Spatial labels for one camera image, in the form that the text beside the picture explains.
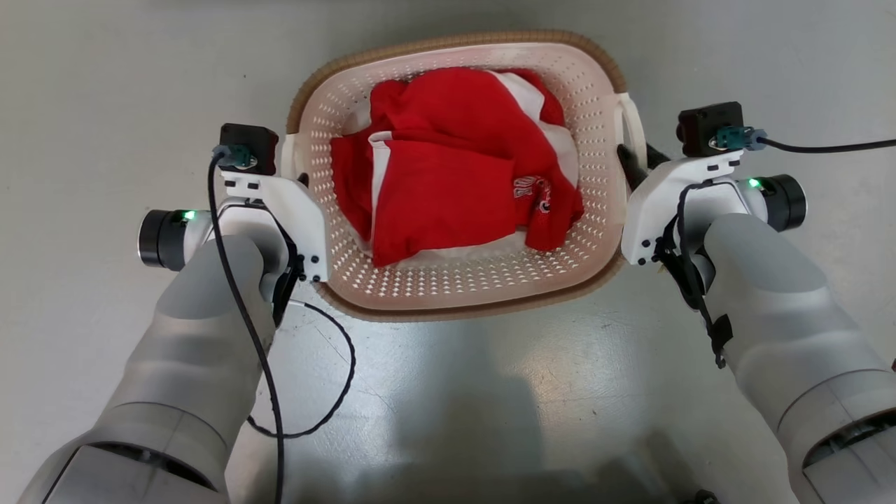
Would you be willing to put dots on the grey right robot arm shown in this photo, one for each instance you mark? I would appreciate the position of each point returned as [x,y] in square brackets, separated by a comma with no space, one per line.
[791,315]

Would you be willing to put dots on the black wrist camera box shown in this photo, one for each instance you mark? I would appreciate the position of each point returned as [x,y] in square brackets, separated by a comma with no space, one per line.
[703,129]
[252,143]

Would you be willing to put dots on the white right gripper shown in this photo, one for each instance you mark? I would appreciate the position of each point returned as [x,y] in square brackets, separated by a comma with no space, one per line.
[651,210]

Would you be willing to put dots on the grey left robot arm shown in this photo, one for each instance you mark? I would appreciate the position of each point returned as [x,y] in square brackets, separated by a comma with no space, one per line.
[189,336]

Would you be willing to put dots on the black round base part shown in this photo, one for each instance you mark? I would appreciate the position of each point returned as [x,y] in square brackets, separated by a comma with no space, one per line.
[703,498]

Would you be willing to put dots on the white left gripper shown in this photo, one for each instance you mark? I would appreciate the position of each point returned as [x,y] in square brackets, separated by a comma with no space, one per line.
[301,217]

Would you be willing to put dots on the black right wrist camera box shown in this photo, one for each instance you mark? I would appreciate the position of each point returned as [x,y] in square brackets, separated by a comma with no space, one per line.
[703,129]

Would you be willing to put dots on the red and white garment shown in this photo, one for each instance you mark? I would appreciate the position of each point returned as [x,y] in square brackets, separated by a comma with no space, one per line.
[448,189]

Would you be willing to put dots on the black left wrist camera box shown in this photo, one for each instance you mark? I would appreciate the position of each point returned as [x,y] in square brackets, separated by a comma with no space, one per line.
[252,143]

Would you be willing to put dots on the pink perforated plastic laundry basket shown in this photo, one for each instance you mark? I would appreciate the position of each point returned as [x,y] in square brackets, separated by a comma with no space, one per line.
[462,283]

